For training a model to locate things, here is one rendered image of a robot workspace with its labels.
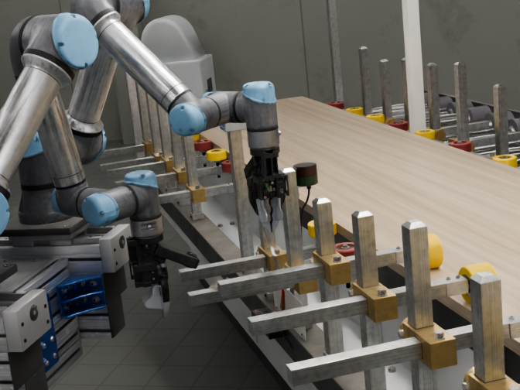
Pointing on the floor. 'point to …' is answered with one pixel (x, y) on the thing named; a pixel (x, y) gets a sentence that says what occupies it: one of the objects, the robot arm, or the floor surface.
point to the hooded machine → (181, 52)
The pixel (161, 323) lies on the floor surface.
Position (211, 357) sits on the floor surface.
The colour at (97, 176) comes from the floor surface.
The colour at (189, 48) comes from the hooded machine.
